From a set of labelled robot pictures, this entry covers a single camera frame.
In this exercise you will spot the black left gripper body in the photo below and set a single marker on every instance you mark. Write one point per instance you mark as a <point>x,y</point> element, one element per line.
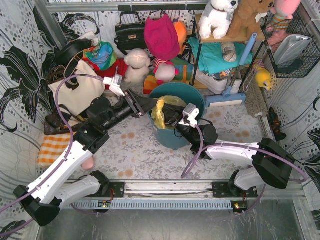
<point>135,104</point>

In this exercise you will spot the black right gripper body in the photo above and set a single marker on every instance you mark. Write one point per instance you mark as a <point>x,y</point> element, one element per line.
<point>180,124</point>

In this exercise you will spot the yellow plastic trash bag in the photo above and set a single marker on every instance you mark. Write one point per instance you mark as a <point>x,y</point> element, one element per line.
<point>157,114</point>

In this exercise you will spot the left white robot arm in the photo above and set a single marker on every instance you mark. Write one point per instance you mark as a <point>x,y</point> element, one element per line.
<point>43,198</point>

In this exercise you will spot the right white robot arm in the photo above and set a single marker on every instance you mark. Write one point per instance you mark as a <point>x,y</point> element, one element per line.
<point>268,163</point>

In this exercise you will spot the teal plastic trash bin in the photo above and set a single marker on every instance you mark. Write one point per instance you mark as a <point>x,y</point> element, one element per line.
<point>183,95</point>

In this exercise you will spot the cream canvas tote bag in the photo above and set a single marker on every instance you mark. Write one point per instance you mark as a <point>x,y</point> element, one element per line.
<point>77,99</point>

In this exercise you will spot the pink faced striped doll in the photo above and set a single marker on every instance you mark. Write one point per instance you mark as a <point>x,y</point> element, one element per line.
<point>164,71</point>

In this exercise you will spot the red folded clothes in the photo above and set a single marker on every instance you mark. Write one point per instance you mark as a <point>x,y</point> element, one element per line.
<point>119,67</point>

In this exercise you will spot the white plush lamb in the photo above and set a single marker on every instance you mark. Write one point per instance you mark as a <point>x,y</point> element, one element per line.
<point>138,63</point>

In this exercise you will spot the rainbow striped folded towel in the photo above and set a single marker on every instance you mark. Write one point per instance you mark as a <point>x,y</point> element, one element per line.
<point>184,76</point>

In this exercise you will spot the white shoe box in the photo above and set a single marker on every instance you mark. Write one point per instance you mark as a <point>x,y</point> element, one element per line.
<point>219,85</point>

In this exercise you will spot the colourful rainbow cloth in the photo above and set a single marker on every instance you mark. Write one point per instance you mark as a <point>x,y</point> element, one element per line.
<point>100,57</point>

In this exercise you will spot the teal folded cloth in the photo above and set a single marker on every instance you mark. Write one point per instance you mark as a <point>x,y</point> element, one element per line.
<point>211,58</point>

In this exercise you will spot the black leather handbag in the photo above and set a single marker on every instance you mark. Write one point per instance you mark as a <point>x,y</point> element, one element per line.
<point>130,36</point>

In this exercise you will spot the magenta felt hat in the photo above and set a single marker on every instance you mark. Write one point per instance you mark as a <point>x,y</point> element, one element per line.
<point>161,38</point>

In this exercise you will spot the orange plush toy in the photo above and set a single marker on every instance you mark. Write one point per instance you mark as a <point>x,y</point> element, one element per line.
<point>181,31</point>

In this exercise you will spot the orange checkered cloth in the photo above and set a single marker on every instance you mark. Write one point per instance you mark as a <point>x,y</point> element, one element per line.
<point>52,147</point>

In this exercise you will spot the yellow plush duck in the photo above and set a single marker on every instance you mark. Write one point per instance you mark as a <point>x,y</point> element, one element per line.
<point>262,75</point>

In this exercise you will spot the black orange patterned cloth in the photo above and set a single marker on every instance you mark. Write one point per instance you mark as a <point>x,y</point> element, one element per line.
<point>275,124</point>

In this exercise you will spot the white plush dog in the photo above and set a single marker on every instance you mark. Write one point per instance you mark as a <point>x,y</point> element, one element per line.
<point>216,18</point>

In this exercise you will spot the brown plush teddy bear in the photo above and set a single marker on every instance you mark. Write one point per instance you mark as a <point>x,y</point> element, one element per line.
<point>248,15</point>

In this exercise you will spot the pink plush toy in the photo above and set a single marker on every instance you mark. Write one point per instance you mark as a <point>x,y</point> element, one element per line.
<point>282,11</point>

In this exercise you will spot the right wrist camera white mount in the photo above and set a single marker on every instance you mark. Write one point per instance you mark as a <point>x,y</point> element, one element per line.
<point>189,115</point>

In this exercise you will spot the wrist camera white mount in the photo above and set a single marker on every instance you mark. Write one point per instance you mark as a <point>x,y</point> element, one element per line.
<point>114,84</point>
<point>189,115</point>

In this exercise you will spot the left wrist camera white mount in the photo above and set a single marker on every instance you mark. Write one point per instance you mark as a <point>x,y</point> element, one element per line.
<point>114,84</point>

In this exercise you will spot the chenille mop with metal handle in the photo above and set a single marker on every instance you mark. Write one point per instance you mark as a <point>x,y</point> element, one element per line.
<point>257,106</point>

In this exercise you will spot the black wire basket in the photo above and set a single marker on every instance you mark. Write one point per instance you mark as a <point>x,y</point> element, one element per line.
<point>297,68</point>

